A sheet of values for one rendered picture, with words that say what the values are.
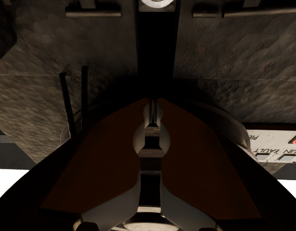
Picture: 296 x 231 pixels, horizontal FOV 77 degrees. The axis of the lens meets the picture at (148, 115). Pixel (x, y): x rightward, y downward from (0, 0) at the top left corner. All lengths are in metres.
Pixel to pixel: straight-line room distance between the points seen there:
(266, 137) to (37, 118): 0.64
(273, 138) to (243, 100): 0.18
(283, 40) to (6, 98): 0.58
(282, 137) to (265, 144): 0.05
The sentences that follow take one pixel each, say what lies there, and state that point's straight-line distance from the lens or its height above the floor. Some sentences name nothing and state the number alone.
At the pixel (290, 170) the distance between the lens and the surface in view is 9.30.
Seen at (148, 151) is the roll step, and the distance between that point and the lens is 0.29.
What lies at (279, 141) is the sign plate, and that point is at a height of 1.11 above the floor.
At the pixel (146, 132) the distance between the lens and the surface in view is 0.28.
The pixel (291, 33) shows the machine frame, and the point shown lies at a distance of 0.34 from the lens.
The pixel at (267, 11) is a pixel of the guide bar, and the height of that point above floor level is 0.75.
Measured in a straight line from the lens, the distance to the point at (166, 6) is 0.31.
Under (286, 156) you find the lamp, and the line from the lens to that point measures 0.73.
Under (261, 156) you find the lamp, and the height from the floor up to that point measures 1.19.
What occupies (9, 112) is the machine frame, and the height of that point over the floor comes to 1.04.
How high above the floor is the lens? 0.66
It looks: 50 degrees up
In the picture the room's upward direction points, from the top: 179 degrees clockwise
